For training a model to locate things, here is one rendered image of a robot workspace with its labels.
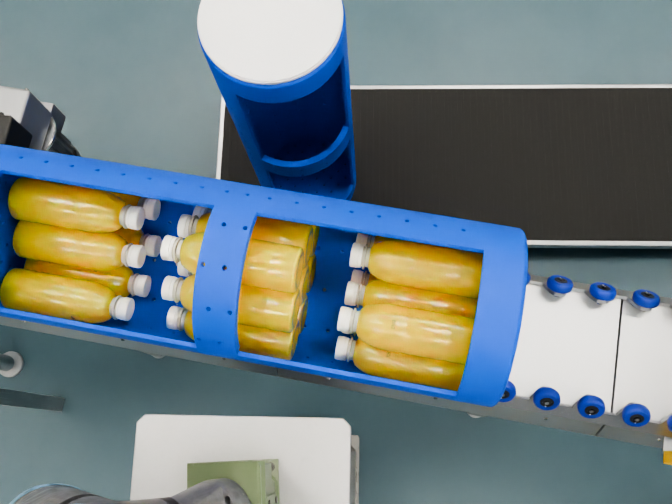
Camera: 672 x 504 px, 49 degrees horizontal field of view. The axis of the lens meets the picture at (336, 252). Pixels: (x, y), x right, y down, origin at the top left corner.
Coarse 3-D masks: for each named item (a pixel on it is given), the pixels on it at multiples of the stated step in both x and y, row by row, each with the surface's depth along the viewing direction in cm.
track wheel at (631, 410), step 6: (624, 408) 124; (630, 408) 123; (636, 408) 123; (642, 408) 123; (624, 414) 124; (630, 414) 123; (636, 414) 123; (642, 414) 123; (648, 414) 123; (624, 420) 124; (630, 420) 124; (636, 420) 123; (642, 420) 124; (648, 420) 123; (636, 426) 125
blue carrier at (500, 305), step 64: (0, 192) 124; (128, 192) 112; (192, 192) 112; (256, 192) 114; (0, 256) 127; (320, 256) 132; (512, 256) 106; (64, 320) 117; (192, 320) 109; (320, 320) 131; (512, 320) 102; (384, 384) 112
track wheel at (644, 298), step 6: (636, 294) 129; (642, 294) 129; (648, 294) 128; (654, 294) 129; (636, 300) 128; (642, 300) 127; (648, 300) 127; (654, 300) 127; (642, 306) 128; (648, 306) 127; (654, 306) 127
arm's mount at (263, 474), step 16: (192, 464) 104; (208, 464) 101; (224, 464) 98; (240, 464) 96; (256, 464) 93; (272, 464) 106; (192, 480) 103; (240, 480) 95; (256, 480) 93; (272, 480) 105; (256, 496) 92; (272, 496) 100
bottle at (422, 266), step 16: (384, 240) 117; (400, 240) 116; (368, 256) 116; (384, 256) 114; (400, 256) 114; (416, 256) 114; (432, 256) 114; (448, 256) 114; (464, 256) 114; (480, 256) 114; (384, 272) 115; (400, 272) 114; (416, 272) 114; (432, 272) 113; (448, 272) 113; (464, 272) 113; (480, 272) 112; (416, 288) 116; (432, 288) 115; (448, 288) 114; (464, 288) 113
